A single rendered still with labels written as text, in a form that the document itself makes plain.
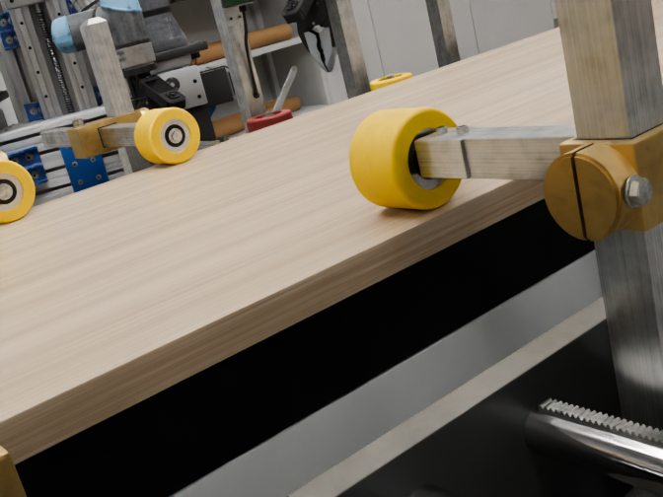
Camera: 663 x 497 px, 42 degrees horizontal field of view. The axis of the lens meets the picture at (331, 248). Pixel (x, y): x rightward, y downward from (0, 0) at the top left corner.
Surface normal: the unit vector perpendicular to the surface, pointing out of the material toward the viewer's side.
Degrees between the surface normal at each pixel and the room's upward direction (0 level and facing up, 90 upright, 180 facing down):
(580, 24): 90
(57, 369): 0
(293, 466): 90
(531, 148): 90
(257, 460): 90
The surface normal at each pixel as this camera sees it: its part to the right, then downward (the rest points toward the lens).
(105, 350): -0.23, -0.93
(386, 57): 0.68, 0.04
